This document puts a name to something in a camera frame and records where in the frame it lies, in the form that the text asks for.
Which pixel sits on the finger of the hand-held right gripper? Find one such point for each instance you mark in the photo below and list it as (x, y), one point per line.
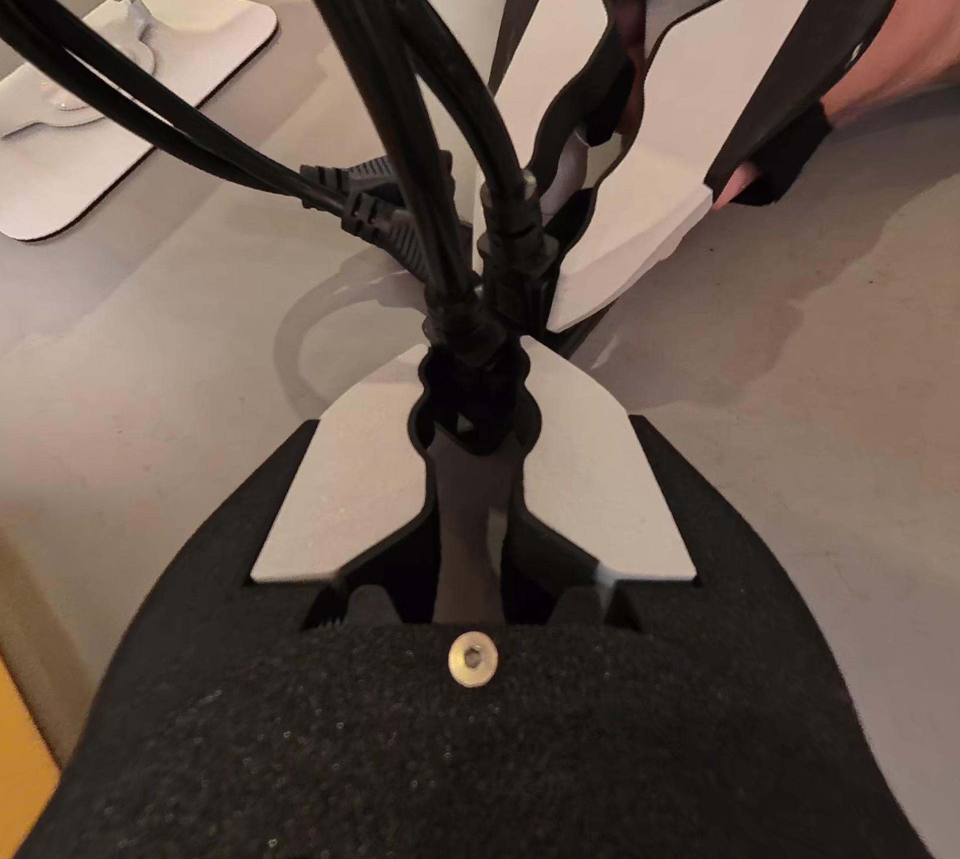
(540, 56)
(690, 124)

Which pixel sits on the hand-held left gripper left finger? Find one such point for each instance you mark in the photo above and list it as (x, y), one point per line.
(345, 491)

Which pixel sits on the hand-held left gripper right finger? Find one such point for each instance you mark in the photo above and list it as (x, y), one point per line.
(607, 491)

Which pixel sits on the grey desk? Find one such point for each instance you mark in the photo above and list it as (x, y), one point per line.
(787, 439)

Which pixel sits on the person's right hand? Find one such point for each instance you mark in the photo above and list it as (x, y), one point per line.
(907, 19)

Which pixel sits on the yellow panel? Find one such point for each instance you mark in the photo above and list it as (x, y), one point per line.
(22, 776)

